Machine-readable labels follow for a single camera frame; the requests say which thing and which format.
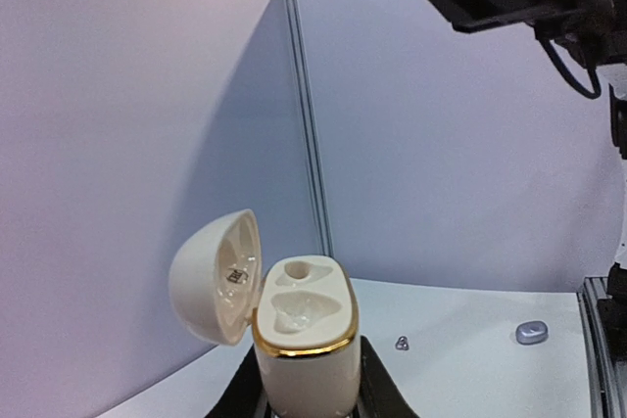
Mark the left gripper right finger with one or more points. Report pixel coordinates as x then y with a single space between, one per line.
379 397

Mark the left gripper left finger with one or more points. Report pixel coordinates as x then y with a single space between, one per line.
244 396

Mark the white earbud charging case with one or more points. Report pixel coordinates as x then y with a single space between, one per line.
303 315

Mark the grey oval puck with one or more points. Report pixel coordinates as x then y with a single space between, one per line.
531 332

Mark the left aluminium frame post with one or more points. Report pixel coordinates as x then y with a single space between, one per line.
306 104

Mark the aluminium front rail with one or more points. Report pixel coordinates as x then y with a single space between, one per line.
602 305

